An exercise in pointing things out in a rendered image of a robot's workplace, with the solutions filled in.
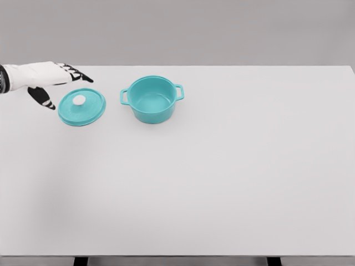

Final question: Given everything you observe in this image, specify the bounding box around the teal pot lid white knob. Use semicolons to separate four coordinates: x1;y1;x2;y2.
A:
58;88;107;127

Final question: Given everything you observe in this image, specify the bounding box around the teal pot with handles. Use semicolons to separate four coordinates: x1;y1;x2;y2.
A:
119;75;185;124

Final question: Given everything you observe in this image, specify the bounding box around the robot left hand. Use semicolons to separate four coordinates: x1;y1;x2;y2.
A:
24;61;94;111

